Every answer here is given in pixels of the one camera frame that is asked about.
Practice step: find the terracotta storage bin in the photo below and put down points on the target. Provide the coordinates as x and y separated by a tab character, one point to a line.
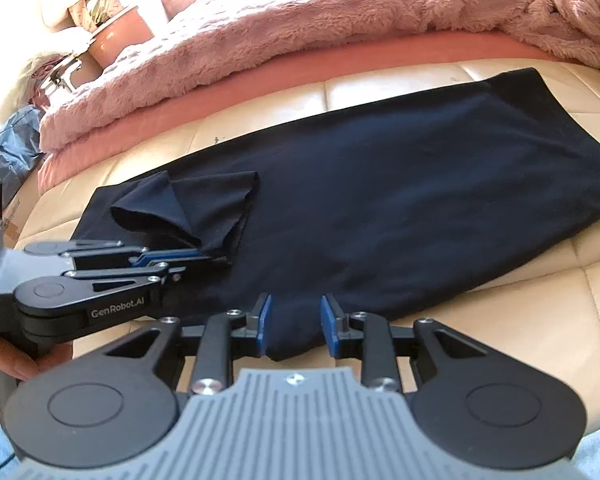
125	29

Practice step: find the beige leather mattress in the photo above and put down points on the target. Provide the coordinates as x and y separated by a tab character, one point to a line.
546	313

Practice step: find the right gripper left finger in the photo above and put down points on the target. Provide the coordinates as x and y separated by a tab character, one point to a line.
118	401

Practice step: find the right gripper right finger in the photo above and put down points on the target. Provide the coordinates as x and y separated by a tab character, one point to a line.
476	403

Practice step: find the blue plastic bag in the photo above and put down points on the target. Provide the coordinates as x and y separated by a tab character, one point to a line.
20	150

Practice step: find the salmon pink bed sheet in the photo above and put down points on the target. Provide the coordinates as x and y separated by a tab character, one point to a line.
281	73

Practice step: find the pink fluffy blanket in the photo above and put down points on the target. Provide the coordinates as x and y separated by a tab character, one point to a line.
215	38

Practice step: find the person left hand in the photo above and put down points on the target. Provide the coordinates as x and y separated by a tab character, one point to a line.
17	364

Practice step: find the black pants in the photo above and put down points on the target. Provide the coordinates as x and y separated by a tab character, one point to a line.
392	206

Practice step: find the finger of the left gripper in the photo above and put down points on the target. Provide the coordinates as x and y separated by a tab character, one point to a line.
99	293
108	253

